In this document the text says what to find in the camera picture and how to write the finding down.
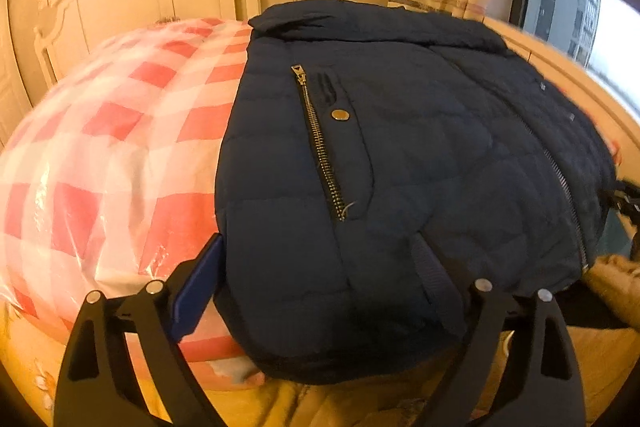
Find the navy puffer jacket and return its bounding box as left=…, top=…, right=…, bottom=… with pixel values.
left=214, top=0, right=618, bottom=383

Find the white window sill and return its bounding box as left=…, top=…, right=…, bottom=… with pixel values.
left=485, top=17, right=640, bottom=160

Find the white wardrobe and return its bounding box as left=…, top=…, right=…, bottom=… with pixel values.
left=0, top=0, right=33, bottom=142

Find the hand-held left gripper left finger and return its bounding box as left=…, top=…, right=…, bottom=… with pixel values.
left=52, top=232, right=227, bottom=427

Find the pink checked bed cover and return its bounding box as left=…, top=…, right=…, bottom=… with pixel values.
left=0, top=17, right=263, bottom=388

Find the yellow bed sheet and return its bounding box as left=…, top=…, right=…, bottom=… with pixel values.
left=0, top=254, right=640, bottom=427

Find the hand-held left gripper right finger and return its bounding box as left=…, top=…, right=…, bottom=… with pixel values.
left=410, top=237, right=587, bottom=427

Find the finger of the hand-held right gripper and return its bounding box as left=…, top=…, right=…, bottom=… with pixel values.
left=607, top=187, right=640, bottom=229

